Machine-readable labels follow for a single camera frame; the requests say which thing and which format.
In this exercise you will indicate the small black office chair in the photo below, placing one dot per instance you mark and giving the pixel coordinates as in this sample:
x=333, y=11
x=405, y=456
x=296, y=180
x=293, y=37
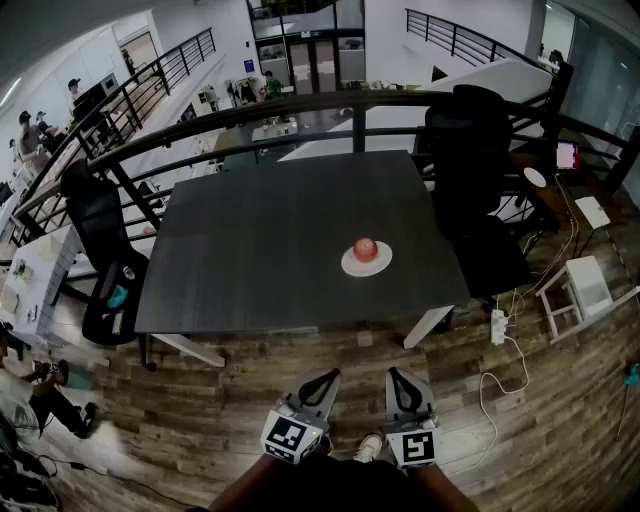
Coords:
x=97, y=220

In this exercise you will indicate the white stool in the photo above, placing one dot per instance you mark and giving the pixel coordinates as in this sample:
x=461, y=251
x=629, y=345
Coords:
x=592, y=290

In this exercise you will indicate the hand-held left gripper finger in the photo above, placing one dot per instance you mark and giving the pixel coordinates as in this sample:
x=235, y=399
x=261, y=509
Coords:
x=309, y=392
x=332, y=395

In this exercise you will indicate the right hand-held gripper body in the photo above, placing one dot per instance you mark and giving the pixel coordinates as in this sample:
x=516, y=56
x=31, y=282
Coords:
x=415, y=442

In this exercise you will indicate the white table leg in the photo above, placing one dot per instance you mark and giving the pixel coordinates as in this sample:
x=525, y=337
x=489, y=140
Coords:
x=427, y=327
x=190, y=350

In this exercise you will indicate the curved black metal railing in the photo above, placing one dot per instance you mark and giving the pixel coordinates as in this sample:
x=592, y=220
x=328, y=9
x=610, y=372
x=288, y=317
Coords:
x=300, y=102

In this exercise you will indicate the teal tool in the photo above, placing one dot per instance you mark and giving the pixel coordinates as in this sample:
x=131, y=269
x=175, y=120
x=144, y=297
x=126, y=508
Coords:
x=633, y=376

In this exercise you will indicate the person's white shoe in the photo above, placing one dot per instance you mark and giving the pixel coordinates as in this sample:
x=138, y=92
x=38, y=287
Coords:
x=368, y=446

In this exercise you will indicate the teal packet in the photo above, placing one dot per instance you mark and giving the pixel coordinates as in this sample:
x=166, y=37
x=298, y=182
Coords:
x=116, y=296

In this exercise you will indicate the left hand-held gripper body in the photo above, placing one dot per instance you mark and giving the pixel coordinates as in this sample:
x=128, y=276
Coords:
x=292, y=435

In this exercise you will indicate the white power strip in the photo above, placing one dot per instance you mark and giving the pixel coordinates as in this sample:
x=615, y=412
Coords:
x=498, y=327

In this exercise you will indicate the red apple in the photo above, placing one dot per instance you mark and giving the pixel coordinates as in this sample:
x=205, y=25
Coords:
x=365, y=249

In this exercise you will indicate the tablet with pink screen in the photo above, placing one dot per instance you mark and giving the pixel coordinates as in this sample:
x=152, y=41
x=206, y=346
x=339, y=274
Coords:
x=567, y=155

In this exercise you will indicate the brown wooden side table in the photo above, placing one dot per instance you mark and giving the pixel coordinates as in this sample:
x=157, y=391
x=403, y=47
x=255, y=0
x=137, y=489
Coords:
x=555, y=205

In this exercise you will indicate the person's left forearm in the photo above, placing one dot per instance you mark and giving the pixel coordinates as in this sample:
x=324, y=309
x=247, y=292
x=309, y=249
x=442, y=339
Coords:
x=250, y=485

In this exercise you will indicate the white work table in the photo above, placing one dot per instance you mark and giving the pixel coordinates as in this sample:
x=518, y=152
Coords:
x=35, y=280

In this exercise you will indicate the white round disc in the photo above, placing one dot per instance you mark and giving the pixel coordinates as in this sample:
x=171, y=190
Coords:
x=535, y=177

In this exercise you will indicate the person's black clothing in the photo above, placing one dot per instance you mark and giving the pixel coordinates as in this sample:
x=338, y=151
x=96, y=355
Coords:
x=345, y=485

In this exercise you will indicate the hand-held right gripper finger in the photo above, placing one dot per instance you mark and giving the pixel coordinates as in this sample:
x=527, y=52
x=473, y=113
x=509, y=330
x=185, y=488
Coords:
x=421, y=395
x=393, y=395

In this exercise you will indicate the large black office chair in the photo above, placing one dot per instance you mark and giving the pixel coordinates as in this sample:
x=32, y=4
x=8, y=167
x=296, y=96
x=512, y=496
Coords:
x=470, y=175

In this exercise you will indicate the person's right forearm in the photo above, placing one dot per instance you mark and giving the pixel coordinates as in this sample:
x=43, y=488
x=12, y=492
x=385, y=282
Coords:
x=442, y=490

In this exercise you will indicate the straight black metal railing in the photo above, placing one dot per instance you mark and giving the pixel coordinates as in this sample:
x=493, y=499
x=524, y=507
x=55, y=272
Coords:
x=465, y=37
x=150, y=75

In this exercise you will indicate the white round plate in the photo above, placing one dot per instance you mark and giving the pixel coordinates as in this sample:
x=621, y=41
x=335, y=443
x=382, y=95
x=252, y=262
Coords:
x=372, y=267

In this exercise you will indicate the clear water bottle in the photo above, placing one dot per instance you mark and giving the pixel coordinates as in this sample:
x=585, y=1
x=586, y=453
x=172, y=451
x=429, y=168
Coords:
x=128, y=272

